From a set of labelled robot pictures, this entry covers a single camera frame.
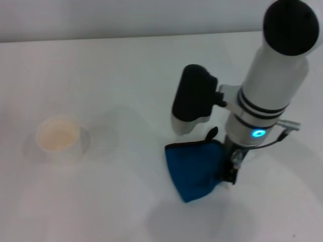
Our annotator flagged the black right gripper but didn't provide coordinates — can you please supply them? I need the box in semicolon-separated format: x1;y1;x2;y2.
222;136;247;186

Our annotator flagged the blue rag with black trim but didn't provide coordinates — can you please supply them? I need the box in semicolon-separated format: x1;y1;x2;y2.
165;126;226;204

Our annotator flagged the white paper cup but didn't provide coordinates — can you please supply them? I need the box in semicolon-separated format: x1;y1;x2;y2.
35;114;91;166

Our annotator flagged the grey cable with plug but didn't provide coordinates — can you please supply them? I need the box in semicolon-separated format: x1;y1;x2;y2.
252;120;301;150

